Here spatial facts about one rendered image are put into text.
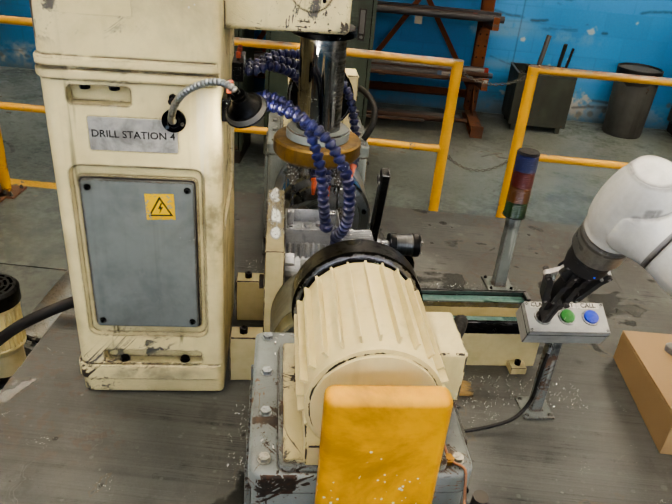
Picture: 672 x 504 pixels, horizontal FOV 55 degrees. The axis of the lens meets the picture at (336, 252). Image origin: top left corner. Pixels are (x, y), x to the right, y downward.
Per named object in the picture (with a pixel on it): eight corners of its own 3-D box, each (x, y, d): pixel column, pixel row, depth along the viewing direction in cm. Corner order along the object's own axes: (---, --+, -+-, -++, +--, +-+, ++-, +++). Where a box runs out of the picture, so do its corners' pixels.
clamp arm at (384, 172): (364, 253, 162) (379, 176, 144) (363, 244, 164) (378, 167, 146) (378, 253, 163) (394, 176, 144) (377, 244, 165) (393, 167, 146)
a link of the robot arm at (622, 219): (565, 224, 105) (628, 282, 100) (609, 161, 92) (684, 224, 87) (607, 195, 109) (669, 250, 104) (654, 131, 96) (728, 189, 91)
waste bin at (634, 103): (634, 128, 617) (654, 64, 588) (648, 142, 584) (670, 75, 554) (593, 124, 618) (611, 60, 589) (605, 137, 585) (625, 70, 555)
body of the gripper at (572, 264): (613, 233, 112) (590, 261, 120) (566, 231, 111) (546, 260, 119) (625, 270, 108) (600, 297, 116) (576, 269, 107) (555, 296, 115)
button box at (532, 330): (520, 343, 132) (529, 331, 128) (514, 312, 136) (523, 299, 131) (600, 344, 134) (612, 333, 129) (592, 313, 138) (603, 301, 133)
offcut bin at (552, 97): (554, 121, 616) (576, 32, 576) (565, 138, 576) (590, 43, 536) (499, 116, 618) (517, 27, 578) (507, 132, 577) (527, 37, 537)
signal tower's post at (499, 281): (488, 291, 187) (519, 155, 167) (480, 277, 194) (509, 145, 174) (514, 292, 188) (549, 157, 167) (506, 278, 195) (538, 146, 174)
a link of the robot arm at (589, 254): (577, 208, 107) (563, 228, 112) (590, 254, 102) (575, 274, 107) (629, 210, 108) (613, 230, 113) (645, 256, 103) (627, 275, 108)
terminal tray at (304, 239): (284, 258, 141) (285, 229, 137) (284, 235, 150) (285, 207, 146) (339, 260, 142) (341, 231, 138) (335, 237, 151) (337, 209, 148)
